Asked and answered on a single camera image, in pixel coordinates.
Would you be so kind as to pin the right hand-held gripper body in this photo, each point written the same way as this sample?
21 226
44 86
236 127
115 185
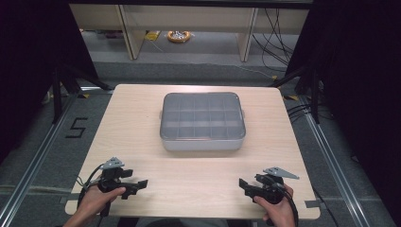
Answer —
271 189

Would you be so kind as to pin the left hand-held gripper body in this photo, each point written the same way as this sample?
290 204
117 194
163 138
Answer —
110 181

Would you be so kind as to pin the person's right hand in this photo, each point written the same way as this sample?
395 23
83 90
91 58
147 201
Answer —
279 211

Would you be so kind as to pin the person's left hand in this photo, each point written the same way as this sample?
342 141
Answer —
94 200

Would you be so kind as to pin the grey tape strip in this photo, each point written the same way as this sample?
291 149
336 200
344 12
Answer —
312 204

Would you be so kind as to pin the person's grey clothing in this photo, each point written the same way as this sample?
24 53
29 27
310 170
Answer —
181 222

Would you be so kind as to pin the white compartment storage box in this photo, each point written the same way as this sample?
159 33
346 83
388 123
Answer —
203 144

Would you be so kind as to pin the grey compartment tray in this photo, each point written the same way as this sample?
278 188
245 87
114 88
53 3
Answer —
202 115

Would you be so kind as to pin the black metal stand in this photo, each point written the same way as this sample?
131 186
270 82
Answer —
58 94
314 94

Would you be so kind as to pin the dark curtain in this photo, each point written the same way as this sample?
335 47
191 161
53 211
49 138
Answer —
362 94
31 63

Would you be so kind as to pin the yellow flat object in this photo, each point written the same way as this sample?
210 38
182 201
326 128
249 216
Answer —
152 35

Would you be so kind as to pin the aluminium floor rail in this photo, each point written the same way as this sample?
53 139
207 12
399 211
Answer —
334 170
34 164

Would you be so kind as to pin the white desk frame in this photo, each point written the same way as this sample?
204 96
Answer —
132 38

